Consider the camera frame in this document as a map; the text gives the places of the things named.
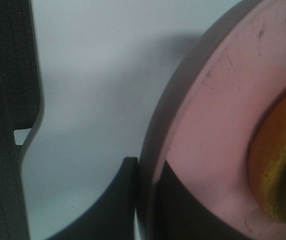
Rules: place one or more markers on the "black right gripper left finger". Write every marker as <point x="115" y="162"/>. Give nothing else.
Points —
<point x="111" y="217"/>

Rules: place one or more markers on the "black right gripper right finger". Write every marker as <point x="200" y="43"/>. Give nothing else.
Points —
<point x="179" y="216"/>

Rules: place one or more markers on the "pink round plate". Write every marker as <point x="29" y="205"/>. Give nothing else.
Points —
<point x="208" y="113"/>

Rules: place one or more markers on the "toy burger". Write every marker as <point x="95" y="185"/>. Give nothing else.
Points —
<point x="266" y="163"/>

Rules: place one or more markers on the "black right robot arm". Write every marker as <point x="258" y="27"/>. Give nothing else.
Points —
<point x="79" y="81"/>

